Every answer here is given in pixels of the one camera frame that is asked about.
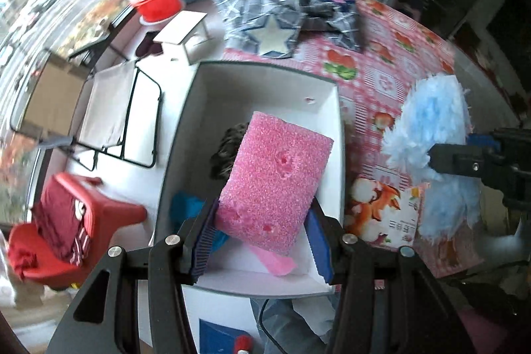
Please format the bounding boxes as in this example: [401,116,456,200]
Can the large red basin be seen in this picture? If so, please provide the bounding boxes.
[135,0,184,23]

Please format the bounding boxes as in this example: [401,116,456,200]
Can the pink sponge block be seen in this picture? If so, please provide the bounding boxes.
[216,110,335,256]

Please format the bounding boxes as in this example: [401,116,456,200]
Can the white folding chair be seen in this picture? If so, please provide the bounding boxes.
[68,61,164,172]

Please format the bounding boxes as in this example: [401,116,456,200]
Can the red plastic stool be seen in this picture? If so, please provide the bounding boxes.
[8,172,147,290]

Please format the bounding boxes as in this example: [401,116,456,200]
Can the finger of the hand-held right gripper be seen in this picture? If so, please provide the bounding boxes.
[469,128,531,166]
[427,144,531,209]

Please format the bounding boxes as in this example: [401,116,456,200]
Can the maroon clothing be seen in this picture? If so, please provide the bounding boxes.
[31,180,91,267]

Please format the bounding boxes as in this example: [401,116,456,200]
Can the white stool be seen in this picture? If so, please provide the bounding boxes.
[153,11,214,65]

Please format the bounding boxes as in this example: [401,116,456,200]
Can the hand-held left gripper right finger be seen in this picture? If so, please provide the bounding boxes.
[305,198,476,354]

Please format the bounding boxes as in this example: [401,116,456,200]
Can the white storage box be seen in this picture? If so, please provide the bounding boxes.
[155,61,347,301]

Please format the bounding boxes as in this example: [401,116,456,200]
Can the dark brown knit cloth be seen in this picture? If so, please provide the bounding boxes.
[209,123,250,180]

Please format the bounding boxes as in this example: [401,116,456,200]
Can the teal blue cloth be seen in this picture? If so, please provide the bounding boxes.
[171,191,231,255]

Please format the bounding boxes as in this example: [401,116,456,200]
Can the orange printed packet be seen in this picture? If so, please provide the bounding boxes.
[343,177,424,248]

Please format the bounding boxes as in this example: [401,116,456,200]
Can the light blue feather duster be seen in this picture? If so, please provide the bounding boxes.
[381,74,484,255]

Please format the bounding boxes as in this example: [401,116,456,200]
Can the pink printed bed sheet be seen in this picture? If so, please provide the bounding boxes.
[224,0,486,280]

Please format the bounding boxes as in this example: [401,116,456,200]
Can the dark plaid clothes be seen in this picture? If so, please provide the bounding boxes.
[211,0,366,60]

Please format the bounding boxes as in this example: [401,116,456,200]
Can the blue book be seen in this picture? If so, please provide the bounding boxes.
[199,319,252,354]

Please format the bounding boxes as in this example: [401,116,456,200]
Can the person's jeans leg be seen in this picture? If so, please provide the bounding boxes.
[250,293,347,354]

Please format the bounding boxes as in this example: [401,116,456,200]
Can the red cylinder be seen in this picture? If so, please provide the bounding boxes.
[234,334,253,354]

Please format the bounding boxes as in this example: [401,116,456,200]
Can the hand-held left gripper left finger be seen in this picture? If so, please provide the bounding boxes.
[47,198,219,354]

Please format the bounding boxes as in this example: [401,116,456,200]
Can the dark maroon slippers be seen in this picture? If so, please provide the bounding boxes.
[137,31,165,58]

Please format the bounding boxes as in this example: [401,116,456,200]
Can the black cable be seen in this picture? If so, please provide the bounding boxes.
[256,297,291,354]

